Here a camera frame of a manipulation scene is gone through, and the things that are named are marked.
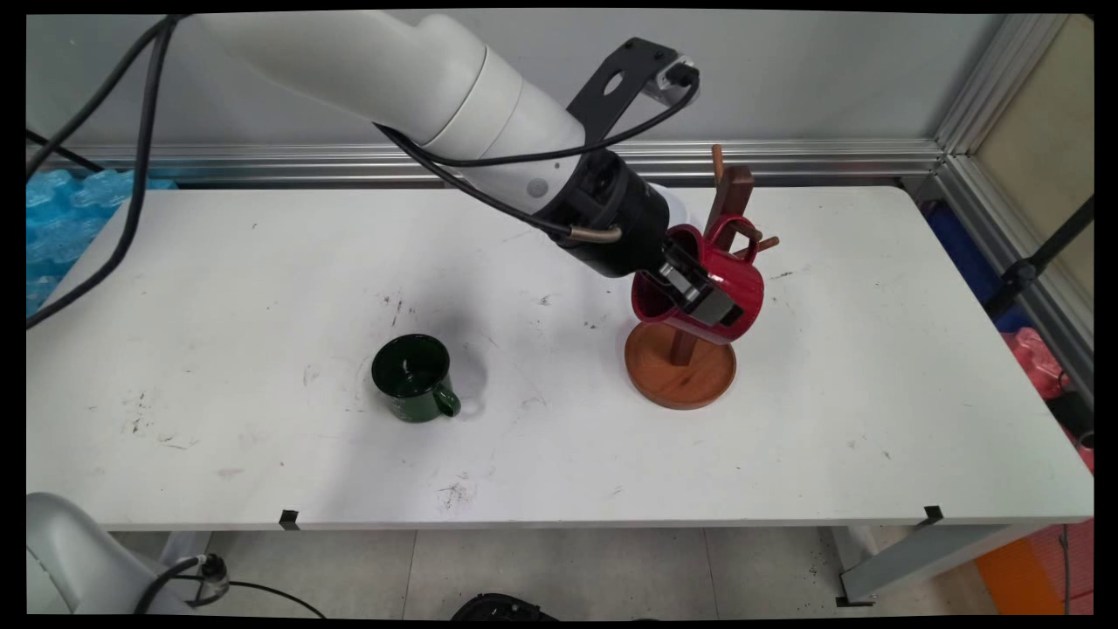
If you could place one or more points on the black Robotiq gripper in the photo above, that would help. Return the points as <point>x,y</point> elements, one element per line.
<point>611,227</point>

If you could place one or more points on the red ceramic mug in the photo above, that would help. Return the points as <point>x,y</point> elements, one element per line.
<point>742,279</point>

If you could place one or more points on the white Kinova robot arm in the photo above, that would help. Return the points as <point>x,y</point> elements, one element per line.
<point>393,70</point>

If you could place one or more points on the wooden mug tree stand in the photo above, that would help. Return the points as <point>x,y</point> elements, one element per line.
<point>681,380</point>

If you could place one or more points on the blue bowl white inside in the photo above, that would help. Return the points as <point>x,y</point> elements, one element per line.
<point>674,208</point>

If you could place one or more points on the blue plastic bag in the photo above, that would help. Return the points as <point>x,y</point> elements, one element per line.
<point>956,245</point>

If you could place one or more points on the dark green mug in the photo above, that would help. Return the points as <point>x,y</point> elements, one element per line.
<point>410,397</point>

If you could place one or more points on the black tape piece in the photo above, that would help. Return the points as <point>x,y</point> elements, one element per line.
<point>934,514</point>
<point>289,520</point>

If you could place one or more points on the black tripod stand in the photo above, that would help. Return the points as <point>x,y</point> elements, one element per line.
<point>1035,262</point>

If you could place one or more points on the pink red plastic bag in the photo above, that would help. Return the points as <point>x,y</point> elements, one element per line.
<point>1035,358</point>

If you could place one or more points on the grey metal table leg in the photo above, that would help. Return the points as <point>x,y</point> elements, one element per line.
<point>926,555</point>

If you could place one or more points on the black rounded object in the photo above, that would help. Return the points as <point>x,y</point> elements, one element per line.
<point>502,607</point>

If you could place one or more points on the orange box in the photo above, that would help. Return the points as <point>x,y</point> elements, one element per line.
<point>1022,572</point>

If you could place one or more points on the blue bubble wrap plastic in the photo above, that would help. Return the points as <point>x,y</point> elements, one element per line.
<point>61,218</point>

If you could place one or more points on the horizontal aluminium frame rail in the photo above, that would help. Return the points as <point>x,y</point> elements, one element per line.
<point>830,160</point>

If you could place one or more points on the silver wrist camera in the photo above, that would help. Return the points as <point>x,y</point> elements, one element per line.
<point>679,79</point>

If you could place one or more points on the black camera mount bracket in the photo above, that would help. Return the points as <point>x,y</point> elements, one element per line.
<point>633,65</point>

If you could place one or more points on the slanted aluminium frame profile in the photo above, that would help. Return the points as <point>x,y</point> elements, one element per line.
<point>987,105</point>

